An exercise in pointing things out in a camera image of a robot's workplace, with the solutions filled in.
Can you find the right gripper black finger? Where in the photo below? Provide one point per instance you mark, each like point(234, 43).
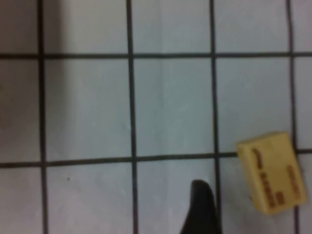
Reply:
point(201, 209)

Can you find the yellow printed eraser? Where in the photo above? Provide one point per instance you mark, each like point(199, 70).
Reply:
point(273, 173)

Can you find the blue checked tablecloth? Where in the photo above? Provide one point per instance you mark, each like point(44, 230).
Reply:
point(97, 109)

